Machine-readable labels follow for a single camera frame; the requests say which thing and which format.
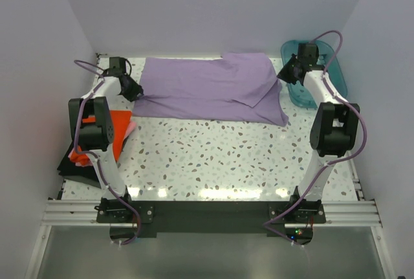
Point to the orange folded t shirt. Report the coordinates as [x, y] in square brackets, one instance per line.
[118, 116]

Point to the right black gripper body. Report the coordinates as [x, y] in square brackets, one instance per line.
[287, 72]

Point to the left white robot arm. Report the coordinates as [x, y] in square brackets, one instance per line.
[92, 128]

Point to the lavender t shirt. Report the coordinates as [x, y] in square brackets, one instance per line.
[236, 87]

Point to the aluminium frame rail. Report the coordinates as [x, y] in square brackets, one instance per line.
[337, 213]

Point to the teal plastic basket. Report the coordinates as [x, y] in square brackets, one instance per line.
[299, 95]

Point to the black folded t shirt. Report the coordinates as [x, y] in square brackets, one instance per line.
[81, 174]

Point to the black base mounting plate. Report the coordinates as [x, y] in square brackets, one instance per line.
[149, 218]

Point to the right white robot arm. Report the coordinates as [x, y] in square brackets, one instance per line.
[333, 132]

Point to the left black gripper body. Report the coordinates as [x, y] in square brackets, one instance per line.
[133, 89]

